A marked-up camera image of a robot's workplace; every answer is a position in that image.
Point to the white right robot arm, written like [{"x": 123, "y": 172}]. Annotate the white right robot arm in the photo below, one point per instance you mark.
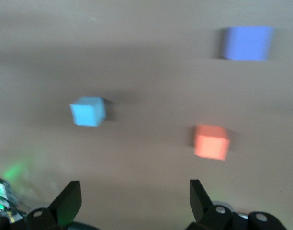
[{"x": 0, "y": 191}]

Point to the orange foam block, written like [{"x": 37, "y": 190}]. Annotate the orange foam block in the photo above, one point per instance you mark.
[{"x": 211, "y": 143}]

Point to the light blue foam block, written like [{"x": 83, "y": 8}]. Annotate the light blue foam block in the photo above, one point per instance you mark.
[{"x": 87, "y": 112}]

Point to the purple foam block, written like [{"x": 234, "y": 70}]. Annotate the purple foam block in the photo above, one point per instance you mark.
[{"x": 247, "y": 44}]

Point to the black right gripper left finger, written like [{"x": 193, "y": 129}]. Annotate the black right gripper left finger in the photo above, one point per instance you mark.
[{"x": 65, "y": 206}]

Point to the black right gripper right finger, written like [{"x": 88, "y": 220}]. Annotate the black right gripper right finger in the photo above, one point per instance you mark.
[{"x": 201, "y": 206}]

